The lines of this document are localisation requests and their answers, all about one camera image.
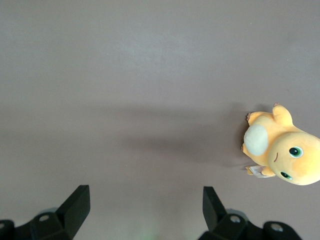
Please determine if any orange plush toy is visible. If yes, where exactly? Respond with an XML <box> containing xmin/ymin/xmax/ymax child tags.
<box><xmin>241</xmin><ymin>102</ymin><xmax>320</xmax><ymax>187</ymax></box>

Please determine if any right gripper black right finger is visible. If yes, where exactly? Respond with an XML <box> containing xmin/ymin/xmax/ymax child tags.
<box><xmin>199</xmin><ymin>186</ymin><xmax>266</xmax><ymax>240</ymax></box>

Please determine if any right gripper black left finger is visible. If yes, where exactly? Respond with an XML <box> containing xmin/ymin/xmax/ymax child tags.
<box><xmin>14</xmin><ymin>184</ymin><xmax>90</xmax><ymax>240</ymax></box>

